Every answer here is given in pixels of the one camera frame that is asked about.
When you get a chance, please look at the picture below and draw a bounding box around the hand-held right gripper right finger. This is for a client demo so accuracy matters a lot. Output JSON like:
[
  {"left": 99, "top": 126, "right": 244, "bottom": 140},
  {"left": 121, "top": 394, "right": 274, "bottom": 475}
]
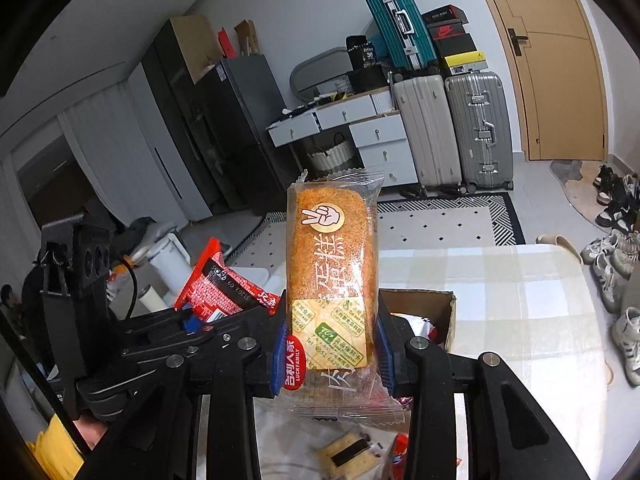
[{"left": 375, "top": 290, "right": 592, "bottom": 480}]

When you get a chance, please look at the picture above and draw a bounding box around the silver suitcase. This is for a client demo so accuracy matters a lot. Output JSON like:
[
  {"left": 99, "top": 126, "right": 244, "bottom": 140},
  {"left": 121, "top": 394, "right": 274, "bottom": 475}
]
[{"left": 444, "top": 71, "right": 516, "bottom": 192}]

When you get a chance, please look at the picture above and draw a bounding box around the wooden door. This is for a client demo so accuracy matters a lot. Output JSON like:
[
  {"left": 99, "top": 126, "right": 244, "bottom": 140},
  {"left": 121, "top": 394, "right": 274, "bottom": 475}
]
[{"left": 467, "top": 0, "right": 609, "bottom": 162}]

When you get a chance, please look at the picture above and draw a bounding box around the brown cardboard box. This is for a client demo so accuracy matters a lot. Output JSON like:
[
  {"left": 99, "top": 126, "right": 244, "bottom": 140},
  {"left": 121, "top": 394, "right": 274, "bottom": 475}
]
[{"left": 380, "top": 287, "right": 458, "bottom": 354}]

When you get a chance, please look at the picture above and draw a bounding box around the tall black cabinet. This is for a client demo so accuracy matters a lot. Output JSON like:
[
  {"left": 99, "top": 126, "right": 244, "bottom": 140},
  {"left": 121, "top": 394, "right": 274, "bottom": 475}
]
[{"left": 140, "top": 25, "right": 236, "bottom": 211}]

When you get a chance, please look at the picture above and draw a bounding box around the red white noodle snack packet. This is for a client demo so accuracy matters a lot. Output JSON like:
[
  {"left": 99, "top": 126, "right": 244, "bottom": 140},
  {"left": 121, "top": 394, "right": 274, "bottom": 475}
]
[{"left": 399, "top": 314, "right": 443, "bottom": 347}]

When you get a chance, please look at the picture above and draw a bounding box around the large flat cardboard box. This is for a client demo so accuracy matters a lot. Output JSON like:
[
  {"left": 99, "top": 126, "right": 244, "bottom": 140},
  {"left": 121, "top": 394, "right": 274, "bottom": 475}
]
[{"left": 170, "top": 14, "right": 224, "bottom": 84}]

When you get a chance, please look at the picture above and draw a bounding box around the small upright cardboard box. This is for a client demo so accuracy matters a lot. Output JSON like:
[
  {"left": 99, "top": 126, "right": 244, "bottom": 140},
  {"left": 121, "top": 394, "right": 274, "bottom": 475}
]
[{"left": 234, "top": 19, "right": 261, "bottom": 59}]

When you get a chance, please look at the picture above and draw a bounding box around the grey oval mirror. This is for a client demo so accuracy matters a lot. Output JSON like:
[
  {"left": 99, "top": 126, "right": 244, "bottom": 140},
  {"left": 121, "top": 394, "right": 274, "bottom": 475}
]
[{"left": 290, "top": 46, "right": 352, "bottom": 106}]

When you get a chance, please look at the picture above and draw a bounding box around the dark grey refrigerator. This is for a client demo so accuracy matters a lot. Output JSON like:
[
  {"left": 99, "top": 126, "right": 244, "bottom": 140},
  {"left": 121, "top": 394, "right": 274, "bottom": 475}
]
[{"left": 192, "top": 55, "right": 290, "bottom": 211}]

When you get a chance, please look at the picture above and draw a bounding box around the yellow white shoe box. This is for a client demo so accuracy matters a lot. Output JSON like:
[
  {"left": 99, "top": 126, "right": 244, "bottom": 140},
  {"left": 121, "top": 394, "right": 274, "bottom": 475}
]
[{"left": 442, "top": 55, "right": 489, "bottom": 77}]

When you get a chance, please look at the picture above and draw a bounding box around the white wardrobe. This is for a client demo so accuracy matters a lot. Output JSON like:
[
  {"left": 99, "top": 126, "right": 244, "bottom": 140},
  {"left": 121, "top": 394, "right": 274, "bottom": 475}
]
[{"left": 0, "top": 67, "right": 216, "bottom": 261}]

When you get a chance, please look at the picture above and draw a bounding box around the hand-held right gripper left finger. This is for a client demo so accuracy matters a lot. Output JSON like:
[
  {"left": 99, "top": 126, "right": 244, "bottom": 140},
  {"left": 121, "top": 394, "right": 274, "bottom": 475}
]
[{"left": 75, "top": 329, "right": 289, "bottom": 480}]

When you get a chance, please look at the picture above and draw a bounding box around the black cable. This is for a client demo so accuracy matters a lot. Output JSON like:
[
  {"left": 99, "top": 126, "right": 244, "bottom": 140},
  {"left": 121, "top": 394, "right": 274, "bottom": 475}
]
[{"left": 107, "top": 255, "right": 139, "bottom": 322}]

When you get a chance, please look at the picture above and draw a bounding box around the orange cake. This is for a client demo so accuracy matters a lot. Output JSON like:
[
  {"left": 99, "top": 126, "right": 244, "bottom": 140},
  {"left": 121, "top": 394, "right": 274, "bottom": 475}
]
[{"left": 285, "top": 166, "right": 406, "bottom": 426}]

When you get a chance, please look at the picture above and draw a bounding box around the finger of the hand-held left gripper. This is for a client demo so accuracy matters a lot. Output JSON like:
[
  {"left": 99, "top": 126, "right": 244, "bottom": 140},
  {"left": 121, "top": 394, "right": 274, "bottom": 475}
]
[
  {"left": 117, "top": 307, "right": 201, "bottom": 342},
  {"left": 120, "top": 310, "right": 281, "bottom": 362}
]

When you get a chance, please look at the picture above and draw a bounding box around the clear-wrapped sandwich biscuit packet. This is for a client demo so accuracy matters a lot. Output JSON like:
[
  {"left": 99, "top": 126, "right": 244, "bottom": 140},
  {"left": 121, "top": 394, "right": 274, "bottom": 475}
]
[{"left": 315, "top": 430, "right": 387, "bottom": 480}]

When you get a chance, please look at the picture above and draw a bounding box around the black white patterned rug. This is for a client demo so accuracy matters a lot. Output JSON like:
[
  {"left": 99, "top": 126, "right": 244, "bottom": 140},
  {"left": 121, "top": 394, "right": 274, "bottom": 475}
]
[{"left": 235, "top": 192, "right": 526, "bottom": 267}]

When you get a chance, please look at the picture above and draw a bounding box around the beige door mat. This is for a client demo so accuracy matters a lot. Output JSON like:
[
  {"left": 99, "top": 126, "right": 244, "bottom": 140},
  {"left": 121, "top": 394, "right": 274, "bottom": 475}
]
[{"left": 550, "top": 159, "right": 609, "bottom": 219}]

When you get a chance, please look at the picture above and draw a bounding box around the black gift box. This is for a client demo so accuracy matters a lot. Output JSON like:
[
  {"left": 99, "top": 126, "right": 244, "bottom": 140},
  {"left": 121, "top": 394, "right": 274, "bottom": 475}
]
[{"left": 345, "top": 34, "right": 379, "bottom": 71}]

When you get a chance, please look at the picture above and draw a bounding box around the person's left forearm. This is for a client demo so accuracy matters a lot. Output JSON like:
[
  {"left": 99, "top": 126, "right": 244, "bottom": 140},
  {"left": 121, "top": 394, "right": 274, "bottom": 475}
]
[{"left": 22, "top": 405, "right": 108, "bottom": 480}]

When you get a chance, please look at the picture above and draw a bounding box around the woven laundry basket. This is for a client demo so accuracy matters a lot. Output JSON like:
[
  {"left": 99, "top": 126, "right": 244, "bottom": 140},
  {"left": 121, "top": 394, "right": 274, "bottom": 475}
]
[{"left": 305, "top": 132, "right": 357, "bottom": 174}]

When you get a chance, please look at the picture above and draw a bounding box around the white bin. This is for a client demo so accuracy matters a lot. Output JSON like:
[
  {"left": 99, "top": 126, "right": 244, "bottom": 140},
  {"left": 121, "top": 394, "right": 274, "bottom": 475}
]
[{"left": 147, "top": 234, "right": 194, "bottom": 292}]

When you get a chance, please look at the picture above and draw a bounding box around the black storage basket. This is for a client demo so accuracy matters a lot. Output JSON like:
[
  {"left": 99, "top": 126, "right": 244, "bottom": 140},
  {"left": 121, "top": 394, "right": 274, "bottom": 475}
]
[{"left": 347, "top": 70, "right": 389, "bottom": 95}]

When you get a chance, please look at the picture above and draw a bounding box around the white drawer cabinet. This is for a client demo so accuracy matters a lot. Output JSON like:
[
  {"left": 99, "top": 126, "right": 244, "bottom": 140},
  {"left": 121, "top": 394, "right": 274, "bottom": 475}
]
[{"left": 265, "top": 92, "right": 421, "bottom": 189}]

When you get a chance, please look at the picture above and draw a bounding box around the row of shoes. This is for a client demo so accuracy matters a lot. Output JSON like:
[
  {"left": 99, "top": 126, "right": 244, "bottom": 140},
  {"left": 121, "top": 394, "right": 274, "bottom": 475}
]
[{"left": 580, "top": 162, "right": 640, "bottom": 387}]

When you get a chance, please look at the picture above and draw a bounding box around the white suitcase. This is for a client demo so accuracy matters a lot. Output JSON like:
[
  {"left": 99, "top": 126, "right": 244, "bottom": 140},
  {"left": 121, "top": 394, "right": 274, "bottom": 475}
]
[{"left": 392, "top": 74, "right": 464, "bottom": 197}]

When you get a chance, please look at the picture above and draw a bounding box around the teal suitcase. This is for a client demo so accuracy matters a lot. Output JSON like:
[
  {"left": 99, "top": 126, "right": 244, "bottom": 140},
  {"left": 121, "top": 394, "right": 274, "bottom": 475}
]
[{"left": 362, "top": 0, "right": 432, "bottom": 72}]

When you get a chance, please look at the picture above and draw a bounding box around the thin red snack packet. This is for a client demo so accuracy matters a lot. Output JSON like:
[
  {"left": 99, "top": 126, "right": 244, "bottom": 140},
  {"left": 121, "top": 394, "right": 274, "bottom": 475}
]
[{"left": 390, "top": 432, "right": 412, "bottom": 480}]

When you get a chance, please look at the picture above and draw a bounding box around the beige slipper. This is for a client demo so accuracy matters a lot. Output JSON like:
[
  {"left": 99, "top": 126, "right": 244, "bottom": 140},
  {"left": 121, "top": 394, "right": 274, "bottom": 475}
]
[{"left": 535, "top": 234, "right": 584, "bottom": 266}]

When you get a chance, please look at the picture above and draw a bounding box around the beige checkered tablecloth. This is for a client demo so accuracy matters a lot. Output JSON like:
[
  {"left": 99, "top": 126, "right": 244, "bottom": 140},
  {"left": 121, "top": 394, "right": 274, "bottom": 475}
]
[{"left": 190, "top": 245, "right": 609, "bottom": 480}]

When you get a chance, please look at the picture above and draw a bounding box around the black shoe box red logo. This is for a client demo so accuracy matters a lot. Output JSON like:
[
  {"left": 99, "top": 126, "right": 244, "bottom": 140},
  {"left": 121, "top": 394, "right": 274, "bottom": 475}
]
[{"left": 432, "top": 22, "right": 470, "bottom": 44}]

